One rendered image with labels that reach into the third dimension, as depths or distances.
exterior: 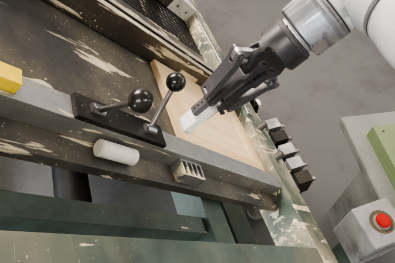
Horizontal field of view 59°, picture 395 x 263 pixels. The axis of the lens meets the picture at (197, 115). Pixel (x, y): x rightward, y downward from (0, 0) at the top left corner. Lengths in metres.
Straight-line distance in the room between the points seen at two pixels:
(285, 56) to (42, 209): 0.41
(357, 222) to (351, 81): 1.79
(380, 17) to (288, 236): 0.77
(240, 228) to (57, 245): 1.46
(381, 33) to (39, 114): 0.46
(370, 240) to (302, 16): 0.75
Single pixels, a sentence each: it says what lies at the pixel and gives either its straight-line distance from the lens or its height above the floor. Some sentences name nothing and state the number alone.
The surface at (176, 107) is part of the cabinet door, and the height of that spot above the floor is 1.19.
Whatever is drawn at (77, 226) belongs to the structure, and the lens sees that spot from 0.60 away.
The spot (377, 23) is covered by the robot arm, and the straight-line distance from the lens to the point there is 0.47.
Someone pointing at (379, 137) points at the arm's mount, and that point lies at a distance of 1.46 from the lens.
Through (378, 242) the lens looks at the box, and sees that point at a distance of 1.12.
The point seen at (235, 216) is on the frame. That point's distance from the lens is 1.84.
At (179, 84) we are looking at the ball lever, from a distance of 0.64.
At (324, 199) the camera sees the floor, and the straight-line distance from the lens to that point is 2.19.
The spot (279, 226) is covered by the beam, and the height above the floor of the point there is 0.87.
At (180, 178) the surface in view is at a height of 1.25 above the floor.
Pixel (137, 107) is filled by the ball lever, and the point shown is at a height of 1.51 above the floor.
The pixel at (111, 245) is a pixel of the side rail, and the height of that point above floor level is 1.46.
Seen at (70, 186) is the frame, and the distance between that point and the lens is 1.37.
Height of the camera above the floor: 1.89
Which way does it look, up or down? 53 degrees down
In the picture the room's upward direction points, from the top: straight up
